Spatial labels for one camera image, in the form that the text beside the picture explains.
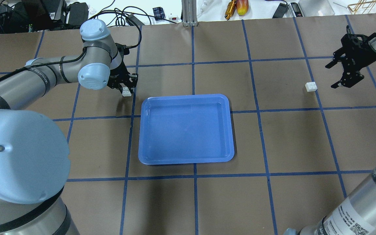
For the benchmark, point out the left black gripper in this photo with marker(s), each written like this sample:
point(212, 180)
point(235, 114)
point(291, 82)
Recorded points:
point(117, 73)

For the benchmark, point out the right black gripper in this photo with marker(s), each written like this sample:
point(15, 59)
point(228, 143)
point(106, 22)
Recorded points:
point(359, 55)

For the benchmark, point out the white square toy block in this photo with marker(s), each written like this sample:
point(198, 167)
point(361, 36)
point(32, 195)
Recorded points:
point(125, 92)

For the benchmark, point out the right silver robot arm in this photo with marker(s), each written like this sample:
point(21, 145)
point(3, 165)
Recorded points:
point(356, 215)

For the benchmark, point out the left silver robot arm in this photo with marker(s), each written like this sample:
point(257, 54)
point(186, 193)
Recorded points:
point(34, 151)

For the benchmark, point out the blue plastic tray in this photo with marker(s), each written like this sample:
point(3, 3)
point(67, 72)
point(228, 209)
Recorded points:
point(186, 129)

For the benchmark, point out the black power adapter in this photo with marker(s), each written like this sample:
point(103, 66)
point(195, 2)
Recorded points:
point(280, 10)

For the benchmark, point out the red yellow mango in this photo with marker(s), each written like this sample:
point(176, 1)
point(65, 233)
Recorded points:
point(242, 7)

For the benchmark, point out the brass cylinder tool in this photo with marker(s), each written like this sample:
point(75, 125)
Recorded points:
point(230, 9)

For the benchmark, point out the gold wire rack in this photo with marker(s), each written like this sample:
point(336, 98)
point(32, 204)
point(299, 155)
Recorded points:
point(363, 7)

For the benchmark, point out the aluminium frame post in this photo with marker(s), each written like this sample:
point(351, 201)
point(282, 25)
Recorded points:
point(189, 13)

